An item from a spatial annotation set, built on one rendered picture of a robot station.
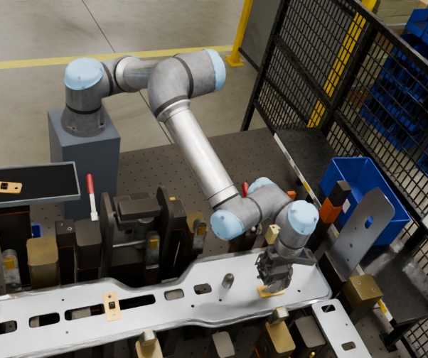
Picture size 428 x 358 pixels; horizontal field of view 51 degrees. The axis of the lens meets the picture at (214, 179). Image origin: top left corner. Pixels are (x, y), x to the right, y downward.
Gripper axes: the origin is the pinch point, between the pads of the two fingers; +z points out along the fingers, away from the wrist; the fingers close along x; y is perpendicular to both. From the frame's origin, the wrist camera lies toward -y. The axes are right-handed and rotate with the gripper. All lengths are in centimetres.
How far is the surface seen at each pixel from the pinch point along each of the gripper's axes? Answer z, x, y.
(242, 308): 2.2, 3.6, 11.0
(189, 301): 2.0, -1.9, 25.4
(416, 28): -11, -139, -158
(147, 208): -16.9, -22.2, 34.4
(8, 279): -1, -17, 71
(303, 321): 4.4, 10.7, -6.8
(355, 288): -3.1, 7.8, -23.5
